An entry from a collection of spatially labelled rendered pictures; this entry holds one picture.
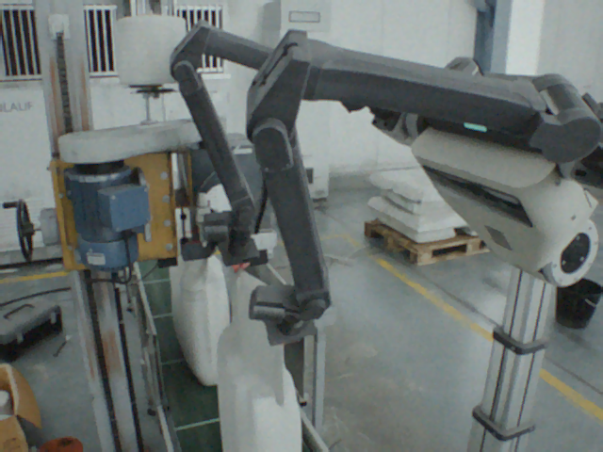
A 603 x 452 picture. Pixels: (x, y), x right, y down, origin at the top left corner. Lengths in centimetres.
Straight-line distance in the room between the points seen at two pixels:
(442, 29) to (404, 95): 627
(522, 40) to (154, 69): 693
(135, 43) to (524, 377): 121
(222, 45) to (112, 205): 42
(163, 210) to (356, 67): 97
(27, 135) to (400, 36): 438
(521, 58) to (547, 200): 692
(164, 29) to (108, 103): 294
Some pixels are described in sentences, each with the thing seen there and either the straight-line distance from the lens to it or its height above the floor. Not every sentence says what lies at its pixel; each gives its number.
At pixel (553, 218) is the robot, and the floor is 133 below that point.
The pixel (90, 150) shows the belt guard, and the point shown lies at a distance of 119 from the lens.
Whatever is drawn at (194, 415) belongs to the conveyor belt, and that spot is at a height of 38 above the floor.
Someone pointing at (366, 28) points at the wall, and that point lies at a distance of 625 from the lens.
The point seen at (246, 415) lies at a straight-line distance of 130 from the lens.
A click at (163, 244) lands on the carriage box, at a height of 107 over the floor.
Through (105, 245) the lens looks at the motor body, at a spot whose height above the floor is 116.
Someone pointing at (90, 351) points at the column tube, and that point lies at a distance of 168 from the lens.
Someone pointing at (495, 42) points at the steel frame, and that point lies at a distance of 695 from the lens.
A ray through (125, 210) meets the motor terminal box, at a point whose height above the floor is 126.
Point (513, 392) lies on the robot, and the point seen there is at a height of 81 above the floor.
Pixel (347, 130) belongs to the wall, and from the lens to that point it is 619.
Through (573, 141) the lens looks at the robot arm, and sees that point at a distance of 71.
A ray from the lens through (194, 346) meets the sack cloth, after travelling 196.
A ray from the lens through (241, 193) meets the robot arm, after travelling 122.
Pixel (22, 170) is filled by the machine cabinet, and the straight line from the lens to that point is 422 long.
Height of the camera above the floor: 158
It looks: 19 degrees down
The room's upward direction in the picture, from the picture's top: straight up
